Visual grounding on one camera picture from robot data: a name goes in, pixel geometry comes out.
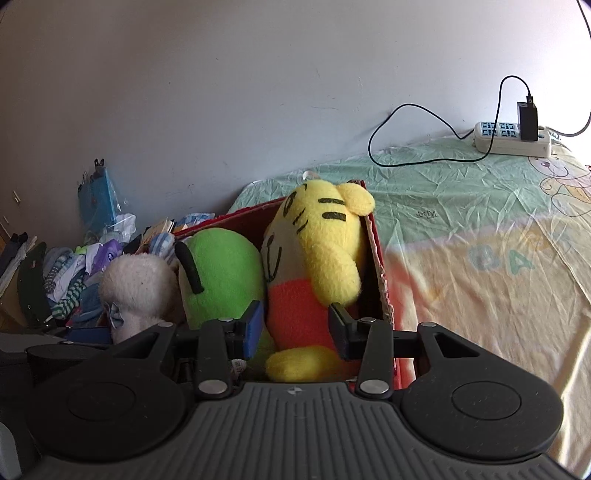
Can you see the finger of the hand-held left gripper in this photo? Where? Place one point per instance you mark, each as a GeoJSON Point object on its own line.
{"type": "Point", "coordinates": [60, 357]}

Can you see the red cardboard box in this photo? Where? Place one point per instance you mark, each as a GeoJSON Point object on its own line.
{"type": "Point", "coordinates": [401, 369]}

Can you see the green plush toy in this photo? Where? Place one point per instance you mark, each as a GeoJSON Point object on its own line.
{"type": "Point", "coordinates": [221, 281]}

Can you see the pile of clothes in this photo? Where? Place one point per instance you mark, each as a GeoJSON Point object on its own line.
{"type": "Point", "coordinates": [74, 277]}

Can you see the black charger adapter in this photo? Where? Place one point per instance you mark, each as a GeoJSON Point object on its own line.
{"type": "Point", "coordinates": [527, 120]}

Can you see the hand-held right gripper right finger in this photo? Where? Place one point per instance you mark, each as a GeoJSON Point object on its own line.
{"type": "Point", "coordinates": [337, 332]}

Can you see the white plush toy blue bow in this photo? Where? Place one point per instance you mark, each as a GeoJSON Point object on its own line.
{"type": "Point", "coordinates": [138, 286]}

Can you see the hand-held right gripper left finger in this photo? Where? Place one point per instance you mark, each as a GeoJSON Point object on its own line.
{"type": "Point", "coordinates": [253, 330]}

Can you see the white power strip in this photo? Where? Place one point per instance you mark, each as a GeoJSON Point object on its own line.
{"type": "Point", "coordinates": [498, 138]}

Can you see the yellow tiger plush toy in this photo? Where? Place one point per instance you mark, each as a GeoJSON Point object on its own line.
{"type": "Point", "coordinates": [318, 258]}

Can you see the small metal wall fixture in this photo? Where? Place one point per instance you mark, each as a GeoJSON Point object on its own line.
{"type": "Point", "coordinates": [16, 196]}

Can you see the blue plastic packet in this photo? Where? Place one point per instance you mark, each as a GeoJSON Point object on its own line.
{"type": "Point", "coordinates": [99, 198]}

